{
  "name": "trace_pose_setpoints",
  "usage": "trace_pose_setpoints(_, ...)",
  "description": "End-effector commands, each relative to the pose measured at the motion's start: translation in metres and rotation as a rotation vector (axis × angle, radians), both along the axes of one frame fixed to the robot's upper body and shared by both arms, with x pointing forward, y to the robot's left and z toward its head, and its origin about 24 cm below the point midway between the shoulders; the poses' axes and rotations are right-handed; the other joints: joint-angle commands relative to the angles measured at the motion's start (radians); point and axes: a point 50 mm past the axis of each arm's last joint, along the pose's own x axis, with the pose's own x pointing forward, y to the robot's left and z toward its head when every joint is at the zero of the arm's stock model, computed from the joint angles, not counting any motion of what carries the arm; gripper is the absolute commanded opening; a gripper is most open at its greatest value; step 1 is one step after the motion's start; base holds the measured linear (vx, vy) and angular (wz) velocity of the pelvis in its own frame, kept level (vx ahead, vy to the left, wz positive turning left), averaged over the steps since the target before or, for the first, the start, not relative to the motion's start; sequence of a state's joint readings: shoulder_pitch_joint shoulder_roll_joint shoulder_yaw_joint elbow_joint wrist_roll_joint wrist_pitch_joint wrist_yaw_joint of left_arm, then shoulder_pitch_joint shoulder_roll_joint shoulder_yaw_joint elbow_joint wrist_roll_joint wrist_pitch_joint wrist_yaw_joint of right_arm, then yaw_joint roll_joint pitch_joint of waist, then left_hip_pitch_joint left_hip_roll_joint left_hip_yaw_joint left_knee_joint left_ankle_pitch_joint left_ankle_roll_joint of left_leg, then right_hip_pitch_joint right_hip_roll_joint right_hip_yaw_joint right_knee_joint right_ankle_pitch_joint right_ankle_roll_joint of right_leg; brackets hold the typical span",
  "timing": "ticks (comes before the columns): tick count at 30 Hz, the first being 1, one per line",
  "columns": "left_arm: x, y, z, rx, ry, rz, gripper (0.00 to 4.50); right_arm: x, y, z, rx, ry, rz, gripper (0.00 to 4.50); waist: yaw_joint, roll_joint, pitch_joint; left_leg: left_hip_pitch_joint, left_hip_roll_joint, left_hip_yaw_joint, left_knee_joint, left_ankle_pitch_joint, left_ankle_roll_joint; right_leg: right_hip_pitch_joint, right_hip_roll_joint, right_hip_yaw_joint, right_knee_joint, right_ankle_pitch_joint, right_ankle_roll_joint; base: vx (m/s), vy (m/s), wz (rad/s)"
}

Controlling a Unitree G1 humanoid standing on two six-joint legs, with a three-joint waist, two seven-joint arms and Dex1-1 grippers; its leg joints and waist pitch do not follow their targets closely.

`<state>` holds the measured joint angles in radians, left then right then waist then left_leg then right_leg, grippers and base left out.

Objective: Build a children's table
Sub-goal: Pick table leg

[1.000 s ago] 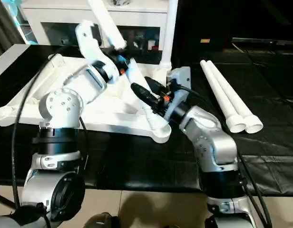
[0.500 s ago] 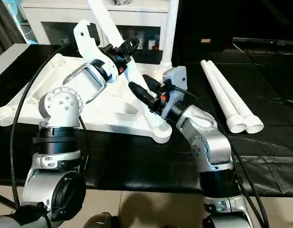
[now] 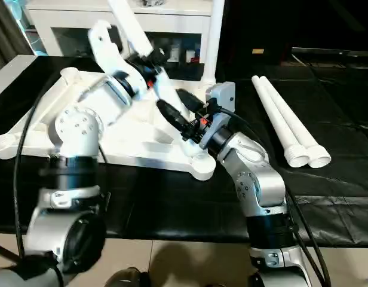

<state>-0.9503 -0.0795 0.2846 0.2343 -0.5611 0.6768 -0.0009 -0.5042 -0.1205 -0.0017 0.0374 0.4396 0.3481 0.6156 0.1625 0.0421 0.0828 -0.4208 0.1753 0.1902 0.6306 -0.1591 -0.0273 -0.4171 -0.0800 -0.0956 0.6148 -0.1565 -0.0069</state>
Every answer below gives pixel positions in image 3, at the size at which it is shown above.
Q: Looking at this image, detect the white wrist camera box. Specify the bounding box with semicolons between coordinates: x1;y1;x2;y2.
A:
205;82;237;115
87;20;137;90

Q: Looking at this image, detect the dark left robot foot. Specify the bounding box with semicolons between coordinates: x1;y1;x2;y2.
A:
109;267;152;287

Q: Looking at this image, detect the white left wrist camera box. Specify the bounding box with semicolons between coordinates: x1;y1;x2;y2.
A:
87;20;137;90

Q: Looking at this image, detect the dark grey curtain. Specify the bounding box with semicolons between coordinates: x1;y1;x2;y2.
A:
0;0;34;62

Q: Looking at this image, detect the black table frame leg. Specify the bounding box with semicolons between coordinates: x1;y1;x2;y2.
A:
0;241;22;265

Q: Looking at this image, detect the white plastic table top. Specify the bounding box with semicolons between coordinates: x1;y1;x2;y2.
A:
0;67;217;181

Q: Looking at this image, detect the black metal bar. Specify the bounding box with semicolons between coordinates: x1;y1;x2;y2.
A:
292;47;368;58

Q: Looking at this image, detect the white glass-door cabinet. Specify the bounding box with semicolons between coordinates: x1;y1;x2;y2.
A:
26;0;211;63

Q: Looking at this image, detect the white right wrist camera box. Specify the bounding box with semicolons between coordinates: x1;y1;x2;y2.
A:
205;82;237;115

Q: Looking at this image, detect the black work mat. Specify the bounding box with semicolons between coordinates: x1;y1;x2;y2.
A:
0;54;368;246

